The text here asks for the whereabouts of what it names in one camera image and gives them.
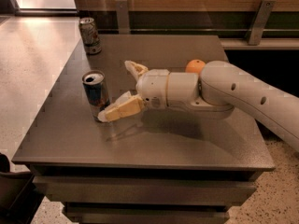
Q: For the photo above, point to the left metal wall bracket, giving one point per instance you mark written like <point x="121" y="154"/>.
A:
<point x="122" y="14"/>

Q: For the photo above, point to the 7up soda can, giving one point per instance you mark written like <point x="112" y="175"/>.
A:
<point x="89" y="35"/>

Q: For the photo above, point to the grey drawer cabinet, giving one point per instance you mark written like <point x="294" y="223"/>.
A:
<point x="158" y="167"/>

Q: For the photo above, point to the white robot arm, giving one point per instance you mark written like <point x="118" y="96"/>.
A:
<point x="213" y="93"/>

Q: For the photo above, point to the metal wall bracket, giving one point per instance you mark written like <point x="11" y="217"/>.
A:
<point x="122" y="14"/>
<point x="255" y="32"/>

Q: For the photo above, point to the right metal wall bracket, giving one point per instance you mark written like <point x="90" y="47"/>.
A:
<point x="255" y="32"/>

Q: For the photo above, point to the blue silver redbull can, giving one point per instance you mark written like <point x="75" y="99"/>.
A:
<point x="95" y="87"/>

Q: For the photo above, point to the orange fruit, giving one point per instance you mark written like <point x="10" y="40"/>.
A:
<point x="195" y="66"/>

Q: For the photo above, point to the dark chair at corner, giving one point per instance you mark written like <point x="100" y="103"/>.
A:
<point x="19" y="197"/>

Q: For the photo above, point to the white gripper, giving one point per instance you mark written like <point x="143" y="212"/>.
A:
<point x="152" y="86"/>

